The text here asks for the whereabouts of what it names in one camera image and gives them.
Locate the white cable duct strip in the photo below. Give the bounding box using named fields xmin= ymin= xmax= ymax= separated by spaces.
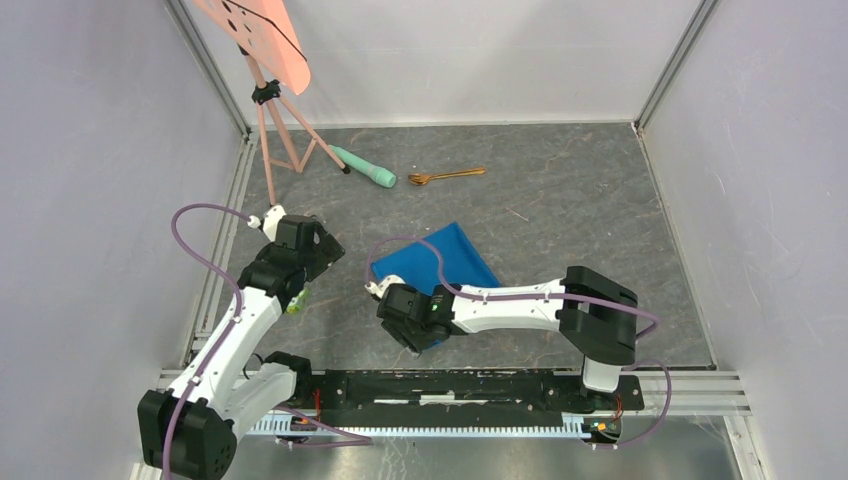
xmin=246 ymin=412 xmax=591 ymax=440

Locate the green owl toy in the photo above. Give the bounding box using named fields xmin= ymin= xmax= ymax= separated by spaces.
xmin=285 ymin=287 xmax=309 ymax=314

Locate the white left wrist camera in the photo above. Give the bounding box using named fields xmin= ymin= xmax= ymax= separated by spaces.
xmin=247 ymin=204 xmax=286 ymax=242

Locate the gold spoon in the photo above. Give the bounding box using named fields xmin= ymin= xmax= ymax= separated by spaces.
xmin=407 ymin=167 xmax=486 ymax=186

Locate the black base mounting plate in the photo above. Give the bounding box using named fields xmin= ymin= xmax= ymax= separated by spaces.
xmin=284 ymin=369 xmax=645 ymax=428

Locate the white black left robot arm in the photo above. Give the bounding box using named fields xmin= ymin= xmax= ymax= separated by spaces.
xmin=137 ymin=207 xmax=345 ymax=479

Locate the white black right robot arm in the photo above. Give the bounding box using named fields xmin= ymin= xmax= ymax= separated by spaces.
xmin=365 ymin=266 xmax=638 ymax=408

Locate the mint green flashlight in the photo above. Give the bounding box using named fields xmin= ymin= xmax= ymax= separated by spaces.
xmin=330 ymin=145 xmax=397 ymax=188

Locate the pink music stand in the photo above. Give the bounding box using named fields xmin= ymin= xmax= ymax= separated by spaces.
xmin=194 ymin=0 xmax=351 ymax=205

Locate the blue cloth napkin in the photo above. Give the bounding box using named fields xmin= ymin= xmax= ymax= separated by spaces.
xmin=369 ymin=221 xmax=503 ymax=352

